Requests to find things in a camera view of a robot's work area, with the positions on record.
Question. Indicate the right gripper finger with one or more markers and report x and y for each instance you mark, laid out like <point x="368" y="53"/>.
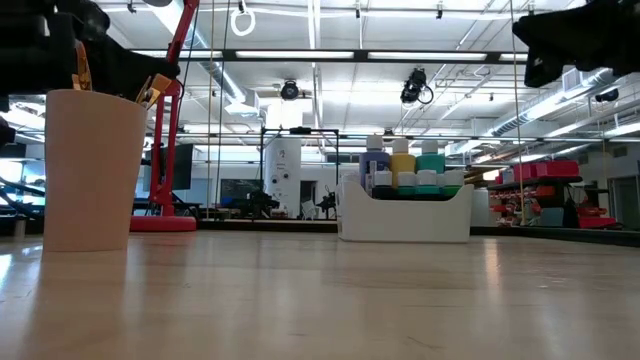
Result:
<point x="542" y="72"/>
<point x="550" y="35"/>

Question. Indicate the black background robot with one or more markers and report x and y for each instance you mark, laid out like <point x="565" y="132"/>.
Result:
<point x="330" y="202"/>

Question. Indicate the large turquoise paint bottle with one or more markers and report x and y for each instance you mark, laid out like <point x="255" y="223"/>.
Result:
<point x="431" y="162"/>

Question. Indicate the tan plastic cup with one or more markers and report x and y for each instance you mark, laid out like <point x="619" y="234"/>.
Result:
<point x="95" y="170"/>

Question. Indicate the red desk lamp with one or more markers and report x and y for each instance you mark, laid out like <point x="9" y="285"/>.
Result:
<point x="165" y="223"/>

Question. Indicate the black paintbrush yellow band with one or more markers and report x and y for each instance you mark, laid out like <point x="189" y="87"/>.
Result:
<point x="82" y="70"/>

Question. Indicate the small black paint bottle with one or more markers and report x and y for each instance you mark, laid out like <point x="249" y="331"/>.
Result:
<point x="384" y="192"/>

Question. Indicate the rack with red bins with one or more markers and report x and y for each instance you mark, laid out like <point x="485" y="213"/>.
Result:
<point x="550" y="169"/>

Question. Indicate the white cylindrical tank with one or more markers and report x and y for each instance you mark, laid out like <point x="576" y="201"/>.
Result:
<point x="282" y="170"/>

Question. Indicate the large yellow paint bottle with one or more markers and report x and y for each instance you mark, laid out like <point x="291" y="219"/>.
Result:
<point x="402" y="162"/>

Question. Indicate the dark wall screen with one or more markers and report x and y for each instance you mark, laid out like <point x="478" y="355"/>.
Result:
<point x="240" y="190"/>

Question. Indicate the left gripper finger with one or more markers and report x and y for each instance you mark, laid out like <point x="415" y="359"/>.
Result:
<point x="125" y="65"/>

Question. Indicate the black monitor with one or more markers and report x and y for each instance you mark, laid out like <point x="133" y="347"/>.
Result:
<point x="184" y="167"/>

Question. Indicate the white plastic bin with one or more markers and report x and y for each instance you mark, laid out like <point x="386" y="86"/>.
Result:
<point x="405" y="220"/>

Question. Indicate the black rectangular stand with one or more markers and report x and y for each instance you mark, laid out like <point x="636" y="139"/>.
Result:
<point x="300" y="131"/>

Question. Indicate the long black paintbrush gold ferrule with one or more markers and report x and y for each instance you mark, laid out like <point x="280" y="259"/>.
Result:
<point x="160" y="85"/>

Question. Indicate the small green paint bottle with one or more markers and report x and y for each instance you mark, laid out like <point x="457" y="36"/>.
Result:
<point x="452" y="190"/>

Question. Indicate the thin tan pole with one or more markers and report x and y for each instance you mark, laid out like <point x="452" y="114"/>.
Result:
<point x="518" y="150"/>

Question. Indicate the large blue paint bottle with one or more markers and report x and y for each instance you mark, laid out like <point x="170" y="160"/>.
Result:
<point x="375" y="162"/>

